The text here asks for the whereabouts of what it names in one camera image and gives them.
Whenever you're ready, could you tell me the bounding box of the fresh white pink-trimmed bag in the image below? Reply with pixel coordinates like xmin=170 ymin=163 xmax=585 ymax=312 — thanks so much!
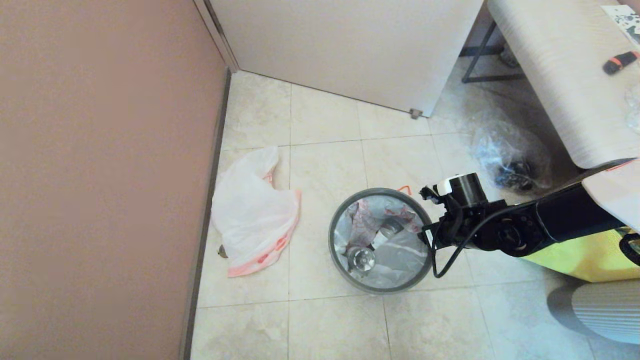
xmin=211 ymin=146 xmax=302 ymax=278

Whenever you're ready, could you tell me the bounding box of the white ribbed round stool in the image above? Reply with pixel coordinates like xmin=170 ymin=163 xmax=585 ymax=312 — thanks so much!
xmin=547 ymin=280 xmax=640 ymax=346

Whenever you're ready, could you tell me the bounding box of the clear labelled plastic water bottle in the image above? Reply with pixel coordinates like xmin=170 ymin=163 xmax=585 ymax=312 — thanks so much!
xmin=372 ymin=216 xmax=405 ymax=248
xmin=346 ymin=245 xmax=377 ymax=273

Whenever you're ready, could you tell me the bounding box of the clear plastic bag with dark items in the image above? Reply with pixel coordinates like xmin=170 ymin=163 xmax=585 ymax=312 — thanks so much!
xmin=472 ymin=112 xmax=553 ymax=193

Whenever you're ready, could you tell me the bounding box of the clear crumpled plastic wrap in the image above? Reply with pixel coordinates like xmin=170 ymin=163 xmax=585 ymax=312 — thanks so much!
xmin=625 ymin=82 xmax=640 ymax=136

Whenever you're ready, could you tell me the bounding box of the white door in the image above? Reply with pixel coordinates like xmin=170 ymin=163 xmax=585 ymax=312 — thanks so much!
xmin=207 ymin=0 xmax=486 ymax=118

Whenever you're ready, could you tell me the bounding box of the yellow fabric bag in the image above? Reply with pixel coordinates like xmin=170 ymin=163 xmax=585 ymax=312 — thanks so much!
xmin=522 ymin=227 xmax=640 ymax=283

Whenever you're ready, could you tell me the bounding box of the light wood grain table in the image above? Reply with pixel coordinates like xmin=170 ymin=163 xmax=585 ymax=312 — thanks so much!
xmin=460 ymin=0 xmax=640 ymax=169

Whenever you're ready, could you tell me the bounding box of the grey metal baseboard strip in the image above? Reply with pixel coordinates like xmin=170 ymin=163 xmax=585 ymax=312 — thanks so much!
xmin=179 ymin=67 xmax=233 ymax=360

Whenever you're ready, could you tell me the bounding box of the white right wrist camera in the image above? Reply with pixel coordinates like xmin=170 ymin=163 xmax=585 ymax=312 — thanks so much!
xmin=420 ymin=176 xmax=455 ymax=203

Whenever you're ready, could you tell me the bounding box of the black bin ring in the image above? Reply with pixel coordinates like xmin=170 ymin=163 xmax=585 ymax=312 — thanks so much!
xmin=328 ymin=187 xmax=435 ymax=295

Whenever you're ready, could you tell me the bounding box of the black and white printed paper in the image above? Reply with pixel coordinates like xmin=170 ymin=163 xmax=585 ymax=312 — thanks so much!
xmin=600 ymin=4 xmax=640 ymax=46

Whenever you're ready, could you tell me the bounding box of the white door frame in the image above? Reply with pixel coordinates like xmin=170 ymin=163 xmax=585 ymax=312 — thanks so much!
xmin=194 ymin=0 xmax=240 ymax=73

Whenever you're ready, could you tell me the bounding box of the black and orange marker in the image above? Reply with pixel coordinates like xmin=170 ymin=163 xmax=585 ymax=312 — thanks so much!
xmin=602 ymin=50 xmax=640 ymax=76

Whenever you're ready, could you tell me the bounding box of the white plastic bag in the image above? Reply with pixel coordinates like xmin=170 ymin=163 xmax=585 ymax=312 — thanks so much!
xmin=334 ymin=185 xmax=431 ymax=290

